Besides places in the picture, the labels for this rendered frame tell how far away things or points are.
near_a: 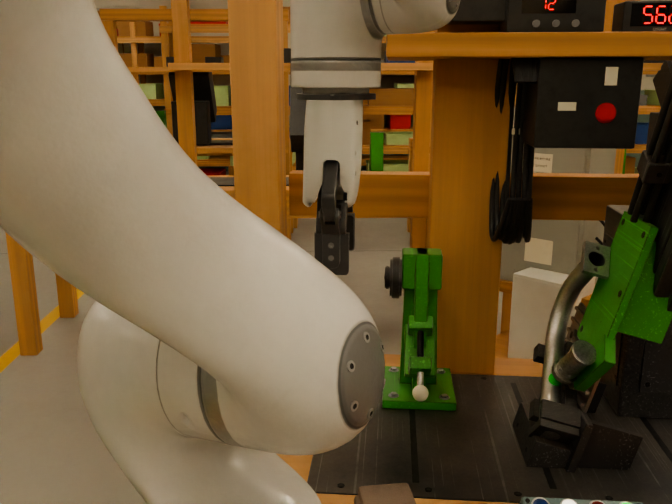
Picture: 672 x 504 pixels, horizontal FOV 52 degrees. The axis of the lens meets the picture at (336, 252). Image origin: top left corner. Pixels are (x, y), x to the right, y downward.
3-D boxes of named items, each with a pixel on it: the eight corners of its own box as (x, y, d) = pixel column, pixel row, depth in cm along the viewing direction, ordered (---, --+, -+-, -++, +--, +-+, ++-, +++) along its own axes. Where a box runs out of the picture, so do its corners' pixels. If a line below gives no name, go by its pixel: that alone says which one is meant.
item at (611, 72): (635, 149, 117) (645, 57, 113) (533, 148, 118) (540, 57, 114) (613, 142, 129) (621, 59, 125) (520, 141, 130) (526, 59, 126)
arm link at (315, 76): (298, 61, 69) (298, 92, 70) (284, 59, 61) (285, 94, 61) (381, 61, 68) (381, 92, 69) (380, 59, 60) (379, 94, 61)
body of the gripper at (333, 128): (303, 83, 70) (304, 192, 73) (288, 84, 60) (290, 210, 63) (377, 83, 69) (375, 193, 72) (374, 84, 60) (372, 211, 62)
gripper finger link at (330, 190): (328, 147, 65) (329, 204, 67) (320, 162, 58) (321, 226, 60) (341, 147, 65) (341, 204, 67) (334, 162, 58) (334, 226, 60)
